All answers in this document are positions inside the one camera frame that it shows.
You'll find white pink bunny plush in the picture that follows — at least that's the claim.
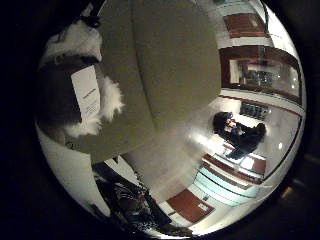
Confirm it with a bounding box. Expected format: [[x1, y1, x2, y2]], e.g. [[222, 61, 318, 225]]
[[34, 19, 125, 141]]

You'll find olive green table cloth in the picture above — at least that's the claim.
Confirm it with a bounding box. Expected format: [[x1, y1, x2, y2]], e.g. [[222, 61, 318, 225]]
[[64, 0, 223, 164]]

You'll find wood framed glass window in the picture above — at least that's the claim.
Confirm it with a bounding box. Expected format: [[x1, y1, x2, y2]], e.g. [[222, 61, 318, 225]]
[[218, 44, 303, 105]]

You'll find black equipment cart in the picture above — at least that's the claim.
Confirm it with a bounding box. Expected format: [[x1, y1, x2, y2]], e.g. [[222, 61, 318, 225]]
[[92, 162, 195, 238]]

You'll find person in dark clothes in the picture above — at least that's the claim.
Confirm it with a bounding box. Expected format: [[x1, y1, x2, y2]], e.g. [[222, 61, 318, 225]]
[[212, 111, 268, 160]]

